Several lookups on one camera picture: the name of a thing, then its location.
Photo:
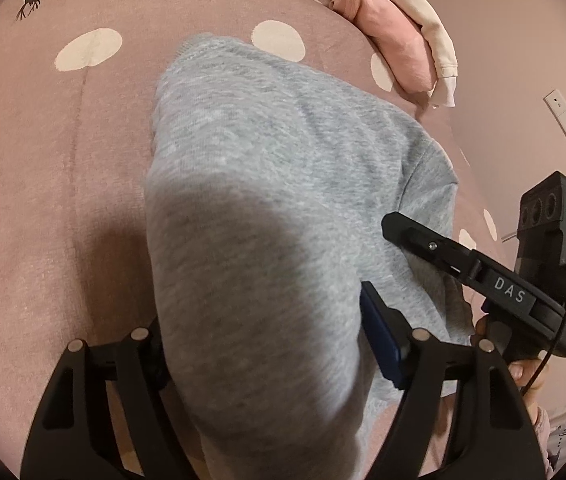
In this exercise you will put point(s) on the grey sweatshirt with white hem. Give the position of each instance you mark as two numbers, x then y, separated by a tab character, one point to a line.
273	210

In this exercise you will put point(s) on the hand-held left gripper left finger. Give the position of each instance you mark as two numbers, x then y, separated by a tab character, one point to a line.
138	360

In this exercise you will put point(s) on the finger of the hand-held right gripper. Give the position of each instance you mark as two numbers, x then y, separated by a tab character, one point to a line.
428	247

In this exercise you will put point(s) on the pink polka dot bedsheet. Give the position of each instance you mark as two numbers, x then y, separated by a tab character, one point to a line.
53	185

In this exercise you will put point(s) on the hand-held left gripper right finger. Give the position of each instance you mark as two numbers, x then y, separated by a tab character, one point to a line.
382	340

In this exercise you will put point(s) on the folded cream garment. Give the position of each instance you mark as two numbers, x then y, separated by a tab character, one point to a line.
428	15

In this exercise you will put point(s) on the person's right hand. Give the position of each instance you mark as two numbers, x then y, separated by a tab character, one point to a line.
525	372

